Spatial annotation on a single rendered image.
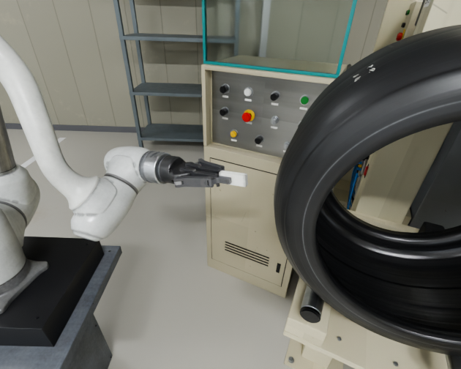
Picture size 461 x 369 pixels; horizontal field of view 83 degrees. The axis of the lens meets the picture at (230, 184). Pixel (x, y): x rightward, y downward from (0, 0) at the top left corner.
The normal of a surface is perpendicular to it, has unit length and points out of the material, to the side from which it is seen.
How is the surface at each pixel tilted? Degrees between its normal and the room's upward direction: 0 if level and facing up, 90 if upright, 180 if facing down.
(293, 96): 90
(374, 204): 90
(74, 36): 90
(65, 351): 0
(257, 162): 90
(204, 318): 0
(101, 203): 58
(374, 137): 81
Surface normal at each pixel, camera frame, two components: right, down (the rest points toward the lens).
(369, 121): -0.47, 0.33
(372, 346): 0.03, -0.84
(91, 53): -0.01, 0.55
